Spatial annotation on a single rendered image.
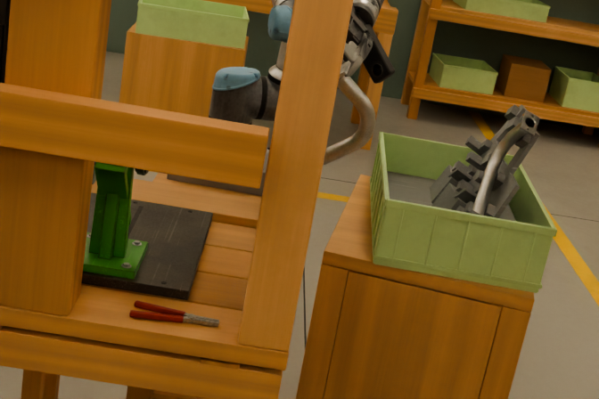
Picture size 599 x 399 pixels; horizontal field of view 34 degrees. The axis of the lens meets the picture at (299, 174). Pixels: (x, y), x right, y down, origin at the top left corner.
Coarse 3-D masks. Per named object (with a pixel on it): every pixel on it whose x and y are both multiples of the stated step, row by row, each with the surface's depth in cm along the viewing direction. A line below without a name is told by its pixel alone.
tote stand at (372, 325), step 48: (336, 240) 246; (336, 288) 240; (384, 288) 238; (432, 288) 235; (480, 288) 233; (336, 336) 244; (384, 336) 242; (432, 336) 239; (480, 336) 237; (336, 384) 248; (384, 384) 245; (432, 384) 243; (480, 384) 240
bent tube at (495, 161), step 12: (528, 120) 235; (516, 132) 236; (528, 132) 232; (504, 144) 241; (492, 156) 242; (504, 156) 242; (492, 168) 241; (492, 180) 239; (480, 192) 237; (480, 204) 234
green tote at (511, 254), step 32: (384, 160) 260; (416, 160) 289; (448, 160) 288; (384, 192) 234; (384, 224) 232; (416, 224) 232; (448, 224) 231; (480, 224) 231; (512, 224) 230; (544, 224) 238; (384, 256) 234; (416, 256) 234; (448, 256) 234; (480, 256) 233; (512, 256) 233; (544, 256) 232; (512, 288) 235
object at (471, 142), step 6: (468, 138) 276; (474, 138) 275; (468, 144) 275; (474, 144) 274; (480, 144) 275; (486, 144) 272; (474, 150) 275; (480, 150) 274; (486, 150) 273; (456, 162) 270; (462, 168) 269; (468, 168) 270; (474, 168) 267; (474, 174) 266
